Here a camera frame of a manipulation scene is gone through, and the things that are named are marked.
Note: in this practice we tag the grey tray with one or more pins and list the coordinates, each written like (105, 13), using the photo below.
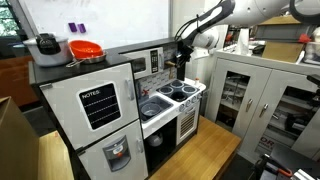
(280, 32)

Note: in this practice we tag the white paper towel roll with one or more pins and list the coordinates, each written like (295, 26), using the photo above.
(244, 40)

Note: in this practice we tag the grey toy sink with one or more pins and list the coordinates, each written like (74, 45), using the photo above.
(163, 101)

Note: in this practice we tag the large cardboard box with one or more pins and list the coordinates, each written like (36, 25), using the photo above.
(16, 140)

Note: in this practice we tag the brown cardboard sheet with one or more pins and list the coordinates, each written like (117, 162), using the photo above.
(283, 51)

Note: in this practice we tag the silver frying pan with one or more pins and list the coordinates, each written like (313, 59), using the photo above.
(95, 60)

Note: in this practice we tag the white fridge door with chalkboard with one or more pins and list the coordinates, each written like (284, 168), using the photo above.
(66, 113)

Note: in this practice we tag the toy kitchen set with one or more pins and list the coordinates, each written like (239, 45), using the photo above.
(110, 60)

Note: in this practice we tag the white cabinet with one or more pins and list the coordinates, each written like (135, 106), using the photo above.
(266, 63)

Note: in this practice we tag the cabinet door with glass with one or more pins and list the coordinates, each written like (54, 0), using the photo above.
(258, 86)
(256, 133)

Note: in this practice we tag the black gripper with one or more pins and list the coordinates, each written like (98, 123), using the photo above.
(186, 50)

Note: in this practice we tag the orange strainer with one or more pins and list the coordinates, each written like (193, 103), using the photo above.
(86, 49)

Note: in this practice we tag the red plastic item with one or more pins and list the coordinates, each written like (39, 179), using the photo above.
(304, 38)

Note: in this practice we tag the whiteboard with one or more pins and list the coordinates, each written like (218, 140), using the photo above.
(116, 20)

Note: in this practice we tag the toy microwave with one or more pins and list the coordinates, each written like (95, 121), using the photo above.
(145, 55)

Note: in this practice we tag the white bottle with orange cap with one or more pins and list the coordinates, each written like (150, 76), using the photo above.
(197, 81)

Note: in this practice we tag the wooden side table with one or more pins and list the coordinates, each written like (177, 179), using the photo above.
(55, 156)

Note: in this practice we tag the purple magnet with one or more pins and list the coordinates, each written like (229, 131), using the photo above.
(72, 27)
(82, 28)

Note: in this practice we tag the round pot under sink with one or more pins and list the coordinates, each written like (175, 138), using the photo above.
(155, 139)

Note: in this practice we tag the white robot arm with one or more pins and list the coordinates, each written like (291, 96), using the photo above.
(260, 11)

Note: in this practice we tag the wooden platform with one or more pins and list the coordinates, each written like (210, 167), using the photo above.
(200, 150)

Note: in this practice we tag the wooden spoon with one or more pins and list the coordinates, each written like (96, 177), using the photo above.
(171, 63)

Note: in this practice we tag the white fridge door with dispenser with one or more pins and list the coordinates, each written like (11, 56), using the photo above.
(93, 166)

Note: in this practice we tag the grey stove knob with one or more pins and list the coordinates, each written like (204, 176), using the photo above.
(188, 103)
(194, 99)
(199, 96)
(182, 107)

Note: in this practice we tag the grey bowl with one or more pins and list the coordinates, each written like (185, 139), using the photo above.
(151, 109)

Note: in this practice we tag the silver pot with black lid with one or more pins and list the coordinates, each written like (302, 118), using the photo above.
(36, 56)

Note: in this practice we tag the white toy oven door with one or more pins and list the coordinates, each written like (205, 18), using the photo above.
(193, 110)

